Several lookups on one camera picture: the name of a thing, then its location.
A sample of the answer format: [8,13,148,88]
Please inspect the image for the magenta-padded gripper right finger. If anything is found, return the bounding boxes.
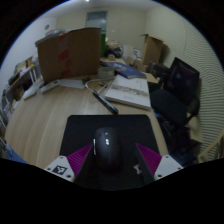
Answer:
[134,143,185,185]

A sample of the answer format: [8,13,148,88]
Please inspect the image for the grey door window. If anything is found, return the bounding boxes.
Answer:
[85,10,109,33]

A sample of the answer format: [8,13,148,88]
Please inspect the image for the large brown cardboard box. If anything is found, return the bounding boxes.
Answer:
[34,27,103,84]

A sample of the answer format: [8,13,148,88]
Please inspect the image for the black mouse pad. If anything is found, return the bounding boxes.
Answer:
[59,114,160,192]

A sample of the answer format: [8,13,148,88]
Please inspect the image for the black marker pen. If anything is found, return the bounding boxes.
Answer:
[92,90,120,115]

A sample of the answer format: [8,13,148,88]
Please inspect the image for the white paper sheet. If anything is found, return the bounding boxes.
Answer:
[59,78,86,90]

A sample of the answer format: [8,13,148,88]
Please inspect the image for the shelf unit with books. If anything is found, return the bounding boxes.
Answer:
[0,55,42,148]

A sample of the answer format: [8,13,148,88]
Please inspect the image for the clear plastic container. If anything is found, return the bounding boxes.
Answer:
[97,65,116,80]

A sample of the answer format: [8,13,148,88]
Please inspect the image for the small brown cardboard box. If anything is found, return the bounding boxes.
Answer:
[140,33,165,66]

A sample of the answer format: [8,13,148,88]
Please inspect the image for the blue book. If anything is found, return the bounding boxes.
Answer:
[101,59,147,80]

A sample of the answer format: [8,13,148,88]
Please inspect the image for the black computer mouse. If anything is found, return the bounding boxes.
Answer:
[92,126,123,171]

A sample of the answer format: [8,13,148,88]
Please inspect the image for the black office chair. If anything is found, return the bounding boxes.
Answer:
[149,56,203,164]

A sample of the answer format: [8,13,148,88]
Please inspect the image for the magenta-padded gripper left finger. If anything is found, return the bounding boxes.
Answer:
[43,143,96,184]

